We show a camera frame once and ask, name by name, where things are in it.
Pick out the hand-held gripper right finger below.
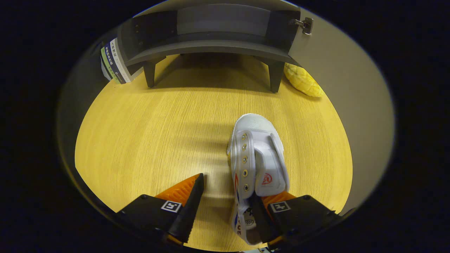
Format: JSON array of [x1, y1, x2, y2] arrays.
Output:
[[250, 191, 355, 246]]

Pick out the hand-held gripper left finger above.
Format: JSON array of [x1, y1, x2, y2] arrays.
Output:
[[116, 173, 205, 246]]

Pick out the white canvas shoe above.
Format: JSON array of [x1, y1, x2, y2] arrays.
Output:
[[227, 113, 290, 246]]

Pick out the dark grey shoe cabinet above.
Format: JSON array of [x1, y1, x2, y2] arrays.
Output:
[[118, 0, 303, 93]]

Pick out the yellow corn cob toy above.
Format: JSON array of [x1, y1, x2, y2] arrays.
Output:
[[283, 63, 324, 98]]

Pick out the white portrait cover book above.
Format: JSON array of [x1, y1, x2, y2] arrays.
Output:
[[110, 38, 143, 83]]

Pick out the dark blue spine book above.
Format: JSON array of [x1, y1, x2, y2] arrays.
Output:
[[105, 42, 128, 84]]

